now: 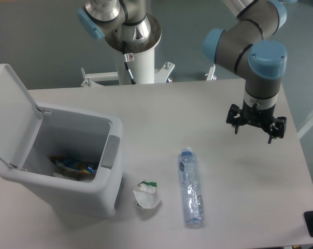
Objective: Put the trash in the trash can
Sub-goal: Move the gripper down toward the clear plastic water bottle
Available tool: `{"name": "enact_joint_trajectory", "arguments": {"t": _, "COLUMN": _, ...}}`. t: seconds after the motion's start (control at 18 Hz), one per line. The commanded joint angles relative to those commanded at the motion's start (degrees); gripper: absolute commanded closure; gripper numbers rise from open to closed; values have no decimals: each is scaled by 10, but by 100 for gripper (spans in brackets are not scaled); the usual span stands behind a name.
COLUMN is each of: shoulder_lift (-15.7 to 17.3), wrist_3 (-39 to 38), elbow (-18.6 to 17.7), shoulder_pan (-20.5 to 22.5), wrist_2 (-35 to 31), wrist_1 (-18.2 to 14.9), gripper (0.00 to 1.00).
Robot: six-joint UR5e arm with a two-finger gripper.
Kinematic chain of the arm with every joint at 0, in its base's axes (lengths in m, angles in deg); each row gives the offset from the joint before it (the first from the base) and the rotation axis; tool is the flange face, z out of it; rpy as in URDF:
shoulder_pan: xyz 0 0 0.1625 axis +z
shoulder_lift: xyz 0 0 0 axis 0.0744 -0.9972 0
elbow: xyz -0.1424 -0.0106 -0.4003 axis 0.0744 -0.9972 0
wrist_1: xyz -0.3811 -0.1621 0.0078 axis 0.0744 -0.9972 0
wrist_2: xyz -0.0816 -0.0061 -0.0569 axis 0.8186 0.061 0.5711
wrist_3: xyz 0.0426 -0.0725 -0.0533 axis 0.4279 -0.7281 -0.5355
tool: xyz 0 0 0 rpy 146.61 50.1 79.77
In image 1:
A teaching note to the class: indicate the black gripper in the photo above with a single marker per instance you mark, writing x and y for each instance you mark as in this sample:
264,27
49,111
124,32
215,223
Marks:
260,118

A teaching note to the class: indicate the clear plastic water bottle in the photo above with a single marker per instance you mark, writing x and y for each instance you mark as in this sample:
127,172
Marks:
190,186

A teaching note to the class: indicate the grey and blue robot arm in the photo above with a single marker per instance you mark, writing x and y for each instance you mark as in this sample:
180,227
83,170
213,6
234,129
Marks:
245,50

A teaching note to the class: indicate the white plastic trash can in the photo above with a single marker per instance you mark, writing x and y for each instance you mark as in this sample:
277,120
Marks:
84,135

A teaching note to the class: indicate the white trash can lid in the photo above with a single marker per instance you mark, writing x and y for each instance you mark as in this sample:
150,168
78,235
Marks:
20,119

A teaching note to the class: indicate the crumpled white paper cup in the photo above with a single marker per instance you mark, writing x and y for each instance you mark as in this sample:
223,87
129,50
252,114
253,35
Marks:
147,195

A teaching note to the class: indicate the colourful snack wrapper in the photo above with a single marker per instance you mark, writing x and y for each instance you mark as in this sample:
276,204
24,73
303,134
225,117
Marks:
74,168

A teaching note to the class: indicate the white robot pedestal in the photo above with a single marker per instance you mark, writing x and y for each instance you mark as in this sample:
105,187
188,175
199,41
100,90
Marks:
134,47

